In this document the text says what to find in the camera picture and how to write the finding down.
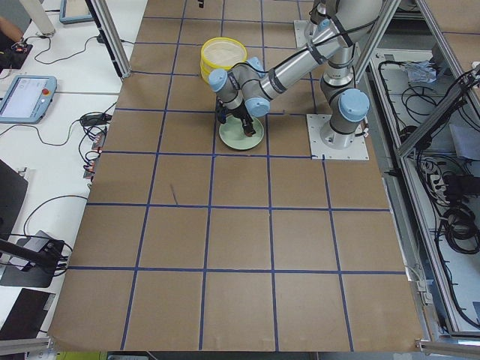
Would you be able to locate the black power adapter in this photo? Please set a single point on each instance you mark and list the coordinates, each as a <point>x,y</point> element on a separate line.
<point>95,119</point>

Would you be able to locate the black laptop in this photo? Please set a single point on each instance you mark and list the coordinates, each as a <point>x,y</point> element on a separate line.
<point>24,316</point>

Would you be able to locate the yellow bamboo steamer bottom layer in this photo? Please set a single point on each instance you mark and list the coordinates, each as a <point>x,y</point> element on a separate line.
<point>205,70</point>

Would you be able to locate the black camera stand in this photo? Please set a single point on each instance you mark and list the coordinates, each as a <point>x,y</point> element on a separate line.
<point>34,259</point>

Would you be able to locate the aluminium frame post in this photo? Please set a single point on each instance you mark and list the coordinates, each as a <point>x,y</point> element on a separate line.
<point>107,30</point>

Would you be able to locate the light green plate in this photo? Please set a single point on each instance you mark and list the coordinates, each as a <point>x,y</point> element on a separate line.
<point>232,135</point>

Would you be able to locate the blue teach pendant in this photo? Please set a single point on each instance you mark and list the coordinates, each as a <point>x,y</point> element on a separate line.
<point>74,11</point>
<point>27,99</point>

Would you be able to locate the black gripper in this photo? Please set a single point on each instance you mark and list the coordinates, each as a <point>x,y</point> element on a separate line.
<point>240,112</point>

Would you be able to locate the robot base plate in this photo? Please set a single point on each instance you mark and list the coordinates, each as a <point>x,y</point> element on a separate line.
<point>304,32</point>
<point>325,144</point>

